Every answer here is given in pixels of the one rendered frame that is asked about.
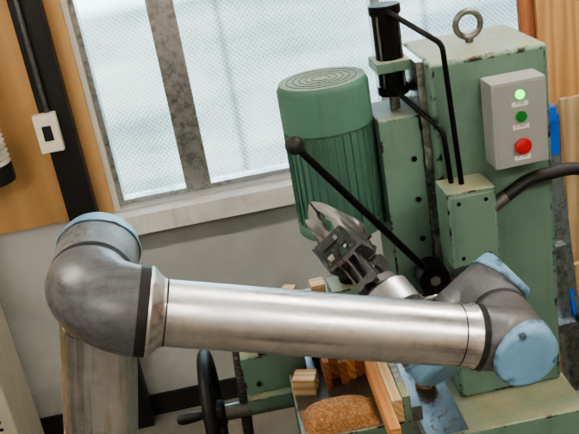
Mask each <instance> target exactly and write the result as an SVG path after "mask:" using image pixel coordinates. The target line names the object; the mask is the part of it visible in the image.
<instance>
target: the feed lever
mask: <svg viewBox="0 0 579 434"><path fill-rule="evenodd" d="M284 146H285V150H286V151H287V153H289V154H291V155H298V154H299V155H300V156H301V157H302V158H303V159H304V160H305V161H306V162H307V163H308V164H309V165H310V166H311V167H312V168H314V169H315V170H316V171H317V172H318V173H319V174H320V175H321V176H322V177H323V178H324V179H325V180H326V181H327V182H328V183H330V184H331V185H332V186H333V187H334V188H335V189H336V190H337V191H338V192H339V193H340V194H341V195H342V196H344V197H345V198H346V199H347V200H348V201H349V202H350V203H351V204H352V205H353V206H354V207H355V208H356V209H357V210H358V211H359V212H360V213H361V214H362V215H363V216H364V217H365V218H366V219H367V220H368V221H369V222H370V223H371V224H372V225H374V226H375V227H376V228H377V229H378V230H379V231H380V232H381V233H382V234H383V235H384V236H385V237H386V238H387V239H389V240H390V241H391V242H392V243H393V244H394V245H395V246H396V247H397V248H398V249H399V250H400V251H401V252H403V253H404V254H405V255H406V256H407V257H408V258H409V259H410V260H411V261H412V262H413V263H414V264H415V267H414V276H415V278H416V280H417V282H418V283H419V284H420V287H421V288H422V290H423V291H424V292H426V293H428V294H430V295H436V294H439V293H440V292H441V291H442V290H443V289H444V288H445V287H447V286H448V285H449V284H450V283H451V282H452V281H453V280H454V279H453V278H451V276H450V273H449V271H448V270H447V268H446V267H445V266H444V264H443V263H442V262H441V260H440V259H438V258H437V257H424V258H422V259H421V260H420V259H419V258H418V257H417V256H416V255H415V254H414V253H413V252H412V251H411V250H410V249H409V248H408V247H407V246H405V245H404V244H403V243H402V242H401V241H400V240H399V239H398V238H397V237H396V236H395V235H394V234H393V233H392V232H391V231H390V230H389V229H388V228H387V227H386V226H385V225H384V224H383V223H382V222H381V221H380V220H379V219H378V218H377V217H376V216H375V215H374V214H372V213H371V212H370V211H369V210H368V209H367V208H366V207H365V206H364V205H363V204H362V203H361V202H360V201H359V200H358V199H357V198H355V197H354V196H353V195H352V194H351V193H350V192H349V191H348V190H347V189H346V188H345V187H344V186H343V185H342V184H341V183H339V182H338V181H337V180H336V179H335V178H334V177H333V176H332V175H331V174H330V173H329V172H328V171H327V170H326V169H325V168H324V167H323V166H321V165H320V164H319V163H318V162H317V161H316V160H315V159H314V158H313V157H312V156H311V155H310V154H309V153H308V152H307V151H305V150H304V142H303V140H302V138H301V137H299V136H296V135H293V136H290V137H288V138H287V139H286V141H285V144H284Z"/></svg>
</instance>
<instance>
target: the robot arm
mask: <svg viewBox="0 0 579 434"><path fill-rule="evenodd" d="M320 213H321V214H324V216H325V219H327V220H329V221H331V222H332V223H333V228H334V229H333V230H332V231H331V232H329V231H328V230H327V224H326V223H325V222H323V221H322V219H321V214H320ZM308 218H309V220H305V224H306V225H307V227H308V228H309V229H310V230H311V231H312V233H313V235H314V237H315V238H316V240H317V246H316V247H315V248H314V249H313V250H312V251H313V253H314V254H315V255H316V256H317V257H318V258H319V259H320V261H321V262H322V264H323V265H324V266H325V267H326V269H327V270H328V272H329V273H330V274H333V275H335V276H338V277H340V278H342V279H344V280H346V279H347V278H349V279H351V280H352V282H353V283H354V284H355V286H354V288H355V289H356V290H357V291H358V292H359V294H358V295H357V294H338V293H328V292H317V291H307V290H296V289H286V288H266V287H255V286H245V285H234V284H224V283H213V282H193V281H183V280H172V279H168V278H165V277H164V276H163V275H162V274H161V273H160V272H159V270H158V269H157V268H156V267H155V266H151V265H141V264H139V261H140V256H141V246H140V241H139V238H138V235H137V233H136V231H135V230H134V229H133V228H132V226H131V225H129V224H128V223H127V222H126V221H125V220H124V219H122V218H121V217H119V216H117V215H114V214H109V213H104V212H92V213H87V214H82V215H80V216H78V217H77V218H75V219H74V220H72V221H71V222H70V223H69V224H68V225H67V226H66V227H65V229H64V230H63V231H62V232H61V234H60V235H59V237H58V239H57V243H56V249H55V252H54V254H53V259H52V262H51V264H50V267H49V269H48V271H47V275H46V279H45V296H46V300H47V305H48V307H49V309H50V311H51V313H52V315H53V317H54V318H55V319H56V320H57V321H58V322H59V350H60V369H61V387H62V406H63V425H64V434H138V357H148V356H149V355H150V354H151V353H153V352H154V351H155V350H156V349H158V348H159V347H173V348H185V349H198V350H222V351H234V352H246V353H259V354H272V355H284V356H297V357H320V358H332V359H345V360H358V361H370V362H382V363H401V364H402V366H403V367H404V368H405V371H406V372H407V373H409V374H410V375H411V376H412V377H413V379H414V380H415V381H416V382H417V383H418V384H419V385H420V386H422V387H432V386H435V385H438V384H440V383H441V382H443V381H446V380H447V379H449V378H451V377H452V376H454V375H455V374H456V373H457V372H459V371H460V370H461V369H462V368H465V369H468V370H480V371H493V372H495V373H496V375H497V376H498V378H499V379H501V380H502V381H504V382H506V383H507V384H509V385H512V386H516V387H524V386H528V385H531V384H533V383H535V382H537V381H540V380H541V379H543V378H544V377H545V376H546V375H547V374H548V373H549V372H550V371H551V369H552V368H553V366H554V364H555V362H556V360H557V354H558V345H557V340H556V338H555V336H554V335H553V333H552V332H551V328H550V327H549V326H548V324H547V323H545V322H544V321H543V320H542V319H541V318H540V317H539V316H538V314H537V313H536V312H535V311H534V310H533V308H532V307H531V306H530V305H529V303H528V302H527V300H526V299H527V297H528V295H529V294H530V289H529V288H528V287H527V286H526V285H525V284H524V283H523V282H522V281H521V280H520V279H519V278H518V277H517V276H516V275H515V274H514V273H513V272H512V271H511V270H510V269H509V268H508V267H507V266H506V265H505V264H504V263H503V262H502V261H501V260H500V259H499V258H498V257H496V256H495V255H494V254H492V253H489V252H487V253H484V254H482V255H481V256H480V257H479V258H478V259H477V260H474V261H472V262H471V263H470V266H469V267H468V268H467V269H466V270H465V271H463V272H462V273H461V274H460V275H459V276H458V277H457V278H456V279H454V280H453V281H452V282H451V283H450V284H449V285H448V286H447V287H445V288H444V289H443V290H442V291H441V292H440V293H439V294H437V295H436V296H435V297H434V298H433V299H432V300H431V301H425V300H424V299H423V298H422V297H421V296H420V294H419V293H418V292H417V291H416V289H415V288H414V287H413V286H412V285H411V283H410V282H409V281H408V280H407V278H406V277H405V276H396V275H395V274H394V273H393V272H392V271H387V269H388V265H389V262H388V261H387V260H386V259H385V258H384V256H383V255H382V254H378V255H377V254H376V249H377V247H376V246H375V245H373V244H372V243H371V241H370V238H371V237H372V235H371V234H369V233H368V231H367V229H366V227H365V226H364V224H363V223H362V222H361V221H359V220H357V219H356V218H354V217H352V216H350V215H348V214H345V213H343V212H341V211H339V210H338V209H336V208H332V207H330V206H328V205H327V204H324V203H321V202H316V201H312V202H311V203H310V204H309V205H308ZM324 262H325V263H324Z"/></svg>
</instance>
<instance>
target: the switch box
mask: <svg viewBox="0 0 579 434"><path fill-rule="evenodd" d="M480 85H481V96H482V118H483V131H484V142H485V154H486V160H487V161H488V162H489V163H490V164H491V165H492V166H493V167H494V168H495V169H496V170H501V169H506V168H510V167H515V166H519V165H523V164H532V163H537V162H541V161H545V160H548V159H549V148H548V128H547V107H546V88H545V75H544V74H542V73H541V72H539V71H536V70H534V69H533V68H531V69H526V70H522V71H513V72H509V73H503V74H499V75H494V76H490V77H482V78H481V79H480ZM517 89H523V90H524V91H525V93H526V94H525V97H524V98H523V99H521V100H517V99H515V98H514V92H515V91H516V90H517ZM525 100H528V105H524V106H519V107H514V108H512V102H520V101H525ZM519 109H524V110H525V111H526V112H527V118H526V120H525V121H524V122H521V123H518V122H517V121H516V120H515V119H514V114H515V112H516V111H518V110H519ZM528 122H529V126H530V127H527V128H522V129H518V130H513V126H514V125H519V124H524V123H528ZM521 138H527V139H529V140H530V141H531V142H532V149H531V150H530V152H528V153H531V157H530V158H526V159H521V160H517V161H515V158H514V156H519V155H524V154H519V153H517V152H516V151H515V143H516V142H517V141H518V140H519V139H521ZM528 153H527V154H528Z"/></svg>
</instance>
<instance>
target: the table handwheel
mask: <svg viewBox="0 0 579 434"><path fill-rule="evenodd" d="M196 372H197V381H198V388H199V395H200V401H201V407H202V416H203V423H204V426H205V431H206V434H229V432H228V427H227V424H228V420H232V419H240V418H244V417H248V416H252V415H257V414H261V413H266V412H274V411H278V410H282V409H286V408H291V407H295V403H294V404H291V405H287V406H279V407H274V408H270V409H265V410H261V411H257V412H250V407H249V404H248V403H246V404H240V403H239V402H238V401H237V402H233V403H228V404H225V401H223V398H222V393H221V386H220V382H219V378H218V375H217V371H216V367H215V362H214V359H213V357H212V355H211V353H210V351H209V350H200V351H199V352H198V354H197V357H196Z"/></svg>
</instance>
